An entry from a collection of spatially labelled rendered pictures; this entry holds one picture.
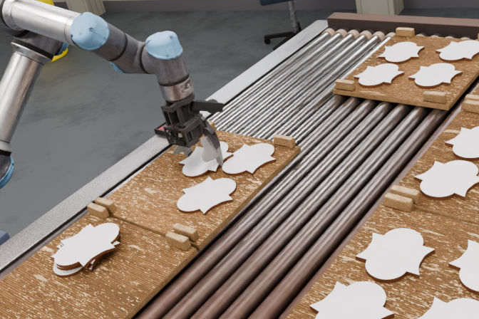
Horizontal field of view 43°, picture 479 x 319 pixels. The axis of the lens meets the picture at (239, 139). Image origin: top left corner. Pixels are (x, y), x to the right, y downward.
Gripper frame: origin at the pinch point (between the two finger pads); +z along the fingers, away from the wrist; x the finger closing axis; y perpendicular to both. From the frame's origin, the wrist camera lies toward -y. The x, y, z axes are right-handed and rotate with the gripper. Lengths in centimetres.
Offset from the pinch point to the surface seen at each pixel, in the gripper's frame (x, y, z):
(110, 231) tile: 0.8, 33.7, -3.1
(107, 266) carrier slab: 4.9, 40.0, 0.2
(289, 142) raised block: 17.6, -12.7, -0.2
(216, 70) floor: -194, -209, 96
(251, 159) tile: 12.0, -3.9, 0.3
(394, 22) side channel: 10, -93, 2
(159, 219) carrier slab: 4.6, 23.3, 0.5
